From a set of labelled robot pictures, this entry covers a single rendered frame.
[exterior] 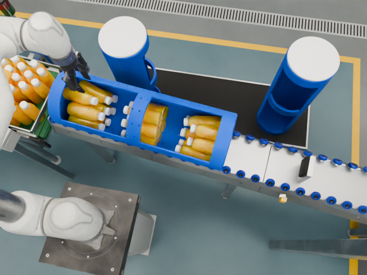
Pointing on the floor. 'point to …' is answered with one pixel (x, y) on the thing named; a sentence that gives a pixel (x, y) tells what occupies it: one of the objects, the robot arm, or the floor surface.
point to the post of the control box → (42, 161)
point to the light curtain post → (324, 247)
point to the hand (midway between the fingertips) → (82, 82)
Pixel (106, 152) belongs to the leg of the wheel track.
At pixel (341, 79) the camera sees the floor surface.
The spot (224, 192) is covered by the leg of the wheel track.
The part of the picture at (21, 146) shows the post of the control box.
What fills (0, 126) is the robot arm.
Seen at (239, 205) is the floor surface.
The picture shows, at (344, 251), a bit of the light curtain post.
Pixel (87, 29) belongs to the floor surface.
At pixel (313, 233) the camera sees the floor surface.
